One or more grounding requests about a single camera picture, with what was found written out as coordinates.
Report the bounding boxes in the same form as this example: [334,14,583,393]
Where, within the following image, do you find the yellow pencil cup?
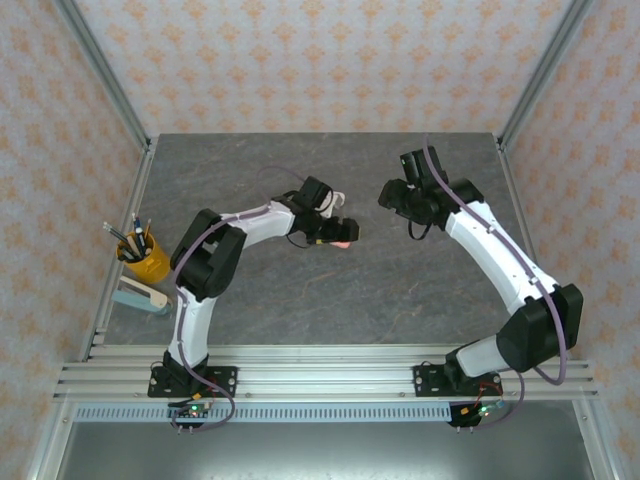
[115,230,173,285]

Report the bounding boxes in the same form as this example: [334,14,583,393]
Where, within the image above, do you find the blue white pen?
[130,212,147,250]

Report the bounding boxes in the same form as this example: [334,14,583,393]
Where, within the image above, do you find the teal and beige stapler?
[110,276,176,317]

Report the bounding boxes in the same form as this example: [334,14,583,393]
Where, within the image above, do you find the black pencil white tip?
[102,221,134,249]

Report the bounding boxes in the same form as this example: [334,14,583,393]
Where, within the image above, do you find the grey sheet metal panel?
[52,422,594,480]

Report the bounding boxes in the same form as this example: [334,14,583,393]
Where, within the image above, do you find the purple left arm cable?
[168,165,312,434]

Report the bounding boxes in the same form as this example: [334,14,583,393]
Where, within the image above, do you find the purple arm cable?
[422,132,571,432]
[168,165,312,434]

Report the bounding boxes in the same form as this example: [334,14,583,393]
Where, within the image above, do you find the aluminium table side rail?
[77,135,160,362]
[495,135,570,361]

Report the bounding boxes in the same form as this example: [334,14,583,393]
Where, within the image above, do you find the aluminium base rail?
[52,342,601,402]

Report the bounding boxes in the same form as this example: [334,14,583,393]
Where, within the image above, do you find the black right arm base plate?
[412,364,502,399]

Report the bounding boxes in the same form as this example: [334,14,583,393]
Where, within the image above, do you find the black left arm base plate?
[147,365,239,399]

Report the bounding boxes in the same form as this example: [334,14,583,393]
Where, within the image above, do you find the slotted grey cable duct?
[73,404,452,424]

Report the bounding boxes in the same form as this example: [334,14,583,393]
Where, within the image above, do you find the aluminium corner post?
[52,0,154,154]
[497,0,599,151]

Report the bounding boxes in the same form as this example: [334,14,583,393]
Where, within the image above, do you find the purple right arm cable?
[422,132,571,432]

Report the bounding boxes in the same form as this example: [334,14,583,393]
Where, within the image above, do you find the aluminium frame leg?
[572,399,619,480]
[24,399,79,480]

